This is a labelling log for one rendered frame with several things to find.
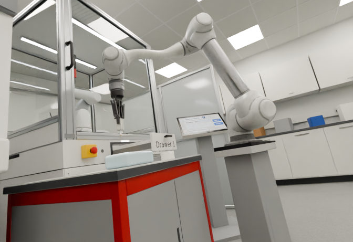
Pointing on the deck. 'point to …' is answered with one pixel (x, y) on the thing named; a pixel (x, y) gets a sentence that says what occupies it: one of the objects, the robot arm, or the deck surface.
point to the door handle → (70, 54)
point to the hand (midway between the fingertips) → (120, 124)
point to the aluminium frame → (48, 126)
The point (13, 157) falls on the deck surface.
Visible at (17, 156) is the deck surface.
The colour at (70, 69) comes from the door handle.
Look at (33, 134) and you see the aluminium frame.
